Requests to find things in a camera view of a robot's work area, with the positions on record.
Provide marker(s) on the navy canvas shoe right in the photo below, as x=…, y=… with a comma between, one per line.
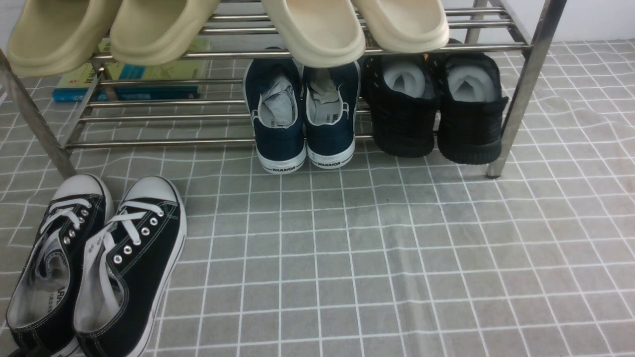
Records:
x=330, y=97

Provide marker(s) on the cream slipper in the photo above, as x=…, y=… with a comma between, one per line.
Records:
x=318, y=33
x=406, y=26

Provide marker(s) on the green blue book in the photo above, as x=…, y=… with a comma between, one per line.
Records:
x=73, y=86

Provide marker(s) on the beige slipper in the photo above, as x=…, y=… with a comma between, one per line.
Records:
x=155, y=32
x=53, y=37

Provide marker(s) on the steel shoe rack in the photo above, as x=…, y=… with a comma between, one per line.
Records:
x=488, y=26

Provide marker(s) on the black canvas sneaker left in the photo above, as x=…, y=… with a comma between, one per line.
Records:
x=40, y=310

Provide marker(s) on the cream slipper centre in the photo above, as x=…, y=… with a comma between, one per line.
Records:
x=318, y=33

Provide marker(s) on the black canvas sneaker right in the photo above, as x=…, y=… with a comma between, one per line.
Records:
x=126, y=268

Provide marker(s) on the black canvas sneaker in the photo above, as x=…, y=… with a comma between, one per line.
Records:
x=40, y=310
x=126, y=268

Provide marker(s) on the black knit sneaker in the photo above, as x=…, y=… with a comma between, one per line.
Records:
x=472, y=106
x=403, y=97

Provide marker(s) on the cream slipper right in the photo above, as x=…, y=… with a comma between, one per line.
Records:
x=406, y=26

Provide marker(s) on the navy canvas shoe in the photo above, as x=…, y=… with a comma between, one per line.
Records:
x=330, y=97
x=271, y=89

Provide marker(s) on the beige slipper far left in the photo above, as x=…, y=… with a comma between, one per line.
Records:
x=53, y=37

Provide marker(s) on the navy canvas shoe left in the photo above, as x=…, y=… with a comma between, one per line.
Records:
x=271, y=89

